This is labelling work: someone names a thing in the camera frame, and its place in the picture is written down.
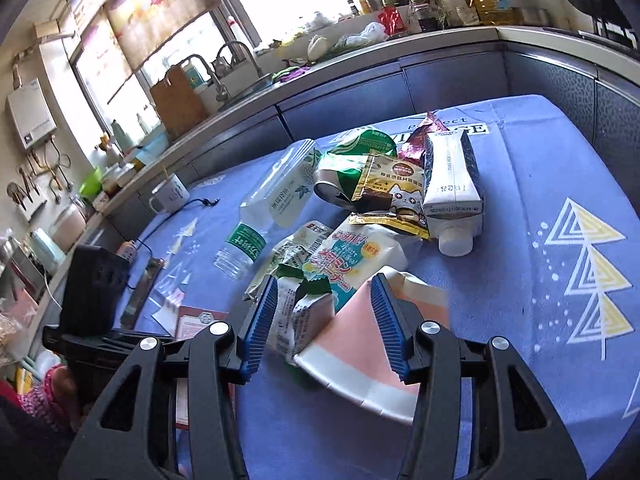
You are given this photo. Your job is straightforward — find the pink white paper cup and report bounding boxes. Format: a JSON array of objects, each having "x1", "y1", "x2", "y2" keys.
[{"x1": 294, "y1": 281, "x2": 419, "y2": 425}]

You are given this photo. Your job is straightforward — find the green white small carton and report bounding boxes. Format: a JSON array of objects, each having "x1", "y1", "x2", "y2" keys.
[{"x1": 267, "y1": 264, "x2": 335, "y2": 365}]

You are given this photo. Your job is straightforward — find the white blue snack bag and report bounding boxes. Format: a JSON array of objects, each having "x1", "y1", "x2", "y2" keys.
[{"x1": 303, "y1": 220, "x2": 423, "y2": 312}]

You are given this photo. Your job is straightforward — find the silver foil wrapper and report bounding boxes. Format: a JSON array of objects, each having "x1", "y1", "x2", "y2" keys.
[{"x1": 244, "y1": 220, "x2": 333, "y2": 298}]

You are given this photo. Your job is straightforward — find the yellow cat snack packet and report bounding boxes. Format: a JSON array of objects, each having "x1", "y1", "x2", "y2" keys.
[{"x1": 352, "y1": 154, "x2": 430, "y2": 240}]

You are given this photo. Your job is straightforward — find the white milk carton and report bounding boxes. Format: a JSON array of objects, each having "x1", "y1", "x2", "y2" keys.
[{"x1": 423, "y1": 130, "x2": 485, "y2": 258}]

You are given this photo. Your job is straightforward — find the clear plastic water bottle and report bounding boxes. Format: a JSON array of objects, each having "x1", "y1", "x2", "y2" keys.
[{"x1": 214, "y1": 139, "x2": 321, "y2": 278}]

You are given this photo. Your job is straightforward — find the crushed green beer can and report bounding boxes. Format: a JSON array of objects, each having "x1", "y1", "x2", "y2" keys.
[{"x1": 314, "y1": 126, "x2": 397, "y2": 211}]

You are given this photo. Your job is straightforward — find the purple foil wrapper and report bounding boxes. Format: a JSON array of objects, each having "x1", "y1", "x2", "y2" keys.
[{"x1": 398, "y1": 112, "x2": 449, "y2": 167}]

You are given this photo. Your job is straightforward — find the red yellow cardboard box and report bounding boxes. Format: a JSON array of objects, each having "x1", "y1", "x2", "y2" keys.
[{"x1": 175, "y1": 306, "x2": 227, "y2": 430}]

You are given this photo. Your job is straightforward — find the pink checkered sleeve forearm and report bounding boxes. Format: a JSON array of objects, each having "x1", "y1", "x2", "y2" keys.
[{"x1": 18, "y1": 364, "x2": 78, "y2": 432}]

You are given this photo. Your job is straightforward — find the chrome kitchen faucet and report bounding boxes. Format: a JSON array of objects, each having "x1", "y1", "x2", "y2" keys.
[{"x1": 177, "y1": 40, "x2": 273, "y2": 107}]

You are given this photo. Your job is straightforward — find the white power strip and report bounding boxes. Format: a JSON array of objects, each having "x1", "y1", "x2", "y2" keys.
[{"x1": 116, "y1": 240, "x2": 137, "y2": 264}]

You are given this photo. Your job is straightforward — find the black smartphone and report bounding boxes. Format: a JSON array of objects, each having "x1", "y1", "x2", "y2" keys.
[{"x1": 120, "y1": 258, "x2": 165, "y2": 330}]

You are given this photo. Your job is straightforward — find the white enamel mug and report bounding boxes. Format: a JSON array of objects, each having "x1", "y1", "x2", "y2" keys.
[{"x1": 149, "y1": 174, "x2": 190, "y2": 214}]

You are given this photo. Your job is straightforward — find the blue printed tablecloth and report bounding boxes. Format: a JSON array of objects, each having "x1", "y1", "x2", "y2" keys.
[{"x1": 106, "y1": 93, "x2": 640, "y2": 480}]

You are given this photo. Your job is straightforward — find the white water heater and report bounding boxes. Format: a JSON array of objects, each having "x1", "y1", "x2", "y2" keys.
[{"x1": 8, "y1": 79, "x2": 56, "y2": 151}]

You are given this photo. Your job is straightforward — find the wooden cutting board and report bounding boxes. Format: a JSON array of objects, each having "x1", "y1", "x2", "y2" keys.
[{"x1": 150, "y1": 65, "x2": 208, "y2": 144}]

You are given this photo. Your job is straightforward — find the white plastic bag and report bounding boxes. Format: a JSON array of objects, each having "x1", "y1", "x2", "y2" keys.
[{"x1": 345, "y1": 22, "x2": 388, "y2": 49}]

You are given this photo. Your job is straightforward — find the red plastic bag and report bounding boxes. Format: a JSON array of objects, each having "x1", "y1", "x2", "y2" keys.
[{"x1": 376, "y1": 6, "x2": 407, "y2": 37}]

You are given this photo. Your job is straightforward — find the white plastic jug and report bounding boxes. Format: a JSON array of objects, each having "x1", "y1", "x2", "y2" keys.
[{"x1": 438, "y1": 0, "x2": 480, "y2": 27}]

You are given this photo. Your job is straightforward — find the black charging cable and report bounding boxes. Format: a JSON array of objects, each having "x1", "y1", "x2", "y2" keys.
[{"x1": 124, "y1": 197, "x2": 222, "y2": 291}]

